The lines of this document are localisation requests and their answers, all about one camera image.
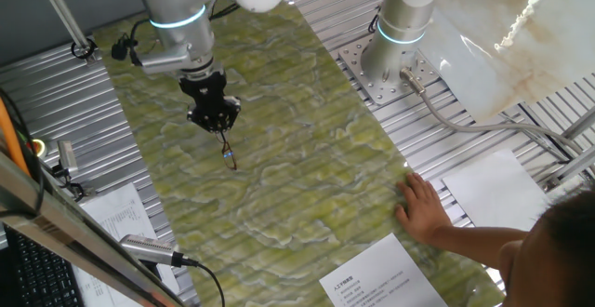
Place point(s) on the white beige marble sheet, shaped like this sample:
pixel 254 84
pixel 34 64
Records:
pixel 511 79

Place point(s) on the blank white paper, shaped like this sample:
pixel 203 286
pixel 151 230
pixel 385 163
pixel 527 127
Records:
pixel 493 190

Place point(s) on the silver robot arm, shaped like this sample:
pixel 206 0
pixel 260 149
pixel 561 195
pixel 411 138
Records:
pixel 176 0

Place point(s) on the brown framed glasses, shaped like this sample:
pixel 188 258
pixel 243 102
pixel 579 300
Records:
pixel 229 157

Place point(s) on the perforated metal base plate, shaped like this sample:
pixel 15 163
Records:
pixel 372 90

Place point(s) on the aluminium frame beam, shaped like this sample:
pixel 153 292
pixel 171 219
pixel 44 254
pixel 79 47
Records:
pixel 70 237

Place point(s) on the paper with printed table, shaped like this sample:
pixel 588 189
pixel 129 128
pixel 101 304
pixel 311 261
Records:
pixel 121 214

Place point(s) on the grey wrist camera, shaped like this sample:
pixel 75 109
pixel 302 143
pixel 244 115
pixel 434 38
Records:
pixel 165 60

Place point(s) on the person hand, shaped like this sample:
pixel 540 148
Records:
pixel 420 209

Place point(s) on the white crumpled strip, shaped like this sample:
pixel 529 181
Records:
pixel 525 14

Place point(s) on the slim aluminium pole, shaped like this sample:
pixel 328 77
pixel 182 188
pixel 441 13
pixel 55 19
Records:
pixel 60 9

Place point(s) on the black keyboard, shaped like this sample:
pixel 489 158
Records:
pixel 42 274

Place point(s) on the aluminium profile frame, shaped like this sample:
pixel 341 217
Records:
pixel 576 163

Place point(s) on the person head dark hair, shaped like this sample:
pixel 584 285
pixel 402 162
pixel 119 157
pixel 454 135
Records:
pixel 558 260

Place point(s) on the green marble pattern mat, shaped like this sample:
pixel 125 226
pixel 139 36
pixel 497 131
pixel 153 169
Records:
pixel 302 181

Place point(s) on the paper with short text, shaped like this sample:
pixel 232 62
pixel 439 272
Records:
pixel 381 270

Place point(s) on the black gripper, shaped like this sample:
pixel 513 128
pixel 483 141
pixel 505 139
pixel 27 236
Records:
pixel 207 88

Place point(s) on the red yellow stop button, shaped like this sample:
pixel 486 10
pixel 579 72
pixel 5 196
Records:
pixel 39 148

